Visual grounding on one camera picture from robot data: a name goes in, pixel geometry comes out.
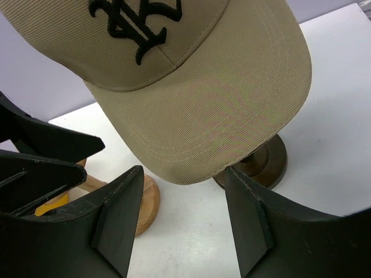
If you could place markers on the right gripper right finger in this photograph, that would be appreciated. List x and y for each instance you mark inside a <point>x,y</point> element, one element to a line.
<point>277,237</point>

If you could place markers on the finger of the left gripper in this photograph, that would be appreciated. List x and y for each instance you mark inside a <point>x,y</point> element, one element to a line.
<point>36,137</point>
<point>29,181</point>

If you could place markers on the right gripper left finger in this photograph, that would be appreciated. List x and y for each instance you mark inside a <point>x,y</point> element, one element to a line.
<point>90,237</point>

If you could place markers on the beige baseball cap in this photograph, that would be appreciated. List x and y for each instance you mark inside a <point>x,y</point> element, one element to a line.
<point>192,87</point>

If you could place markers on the yellow plastic basket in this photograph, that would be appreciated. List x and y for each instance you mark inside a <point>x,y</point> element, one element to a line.
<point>54,203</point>

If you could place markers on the light wooden hat stand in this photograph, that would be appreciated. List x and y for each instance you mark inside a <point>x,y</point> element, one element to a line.
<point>150,201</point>

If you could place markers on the cream mannequin head stand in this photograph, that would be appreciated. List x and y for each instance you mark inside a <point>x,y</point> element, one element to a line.
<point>267,164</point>

